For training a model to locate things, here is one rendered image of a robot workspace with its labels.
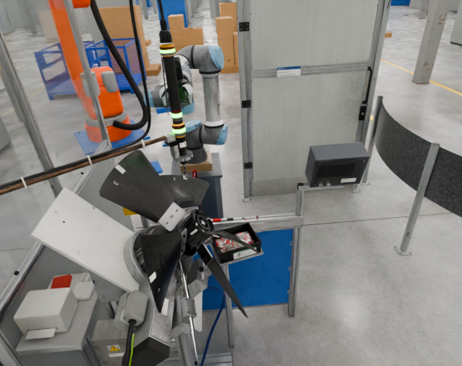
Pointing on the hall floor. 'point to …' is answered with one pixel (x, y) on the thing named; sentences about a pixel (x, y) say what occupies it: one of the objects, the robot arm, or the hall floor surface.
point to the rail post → (295, 271)
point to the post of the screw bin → (229, 311)
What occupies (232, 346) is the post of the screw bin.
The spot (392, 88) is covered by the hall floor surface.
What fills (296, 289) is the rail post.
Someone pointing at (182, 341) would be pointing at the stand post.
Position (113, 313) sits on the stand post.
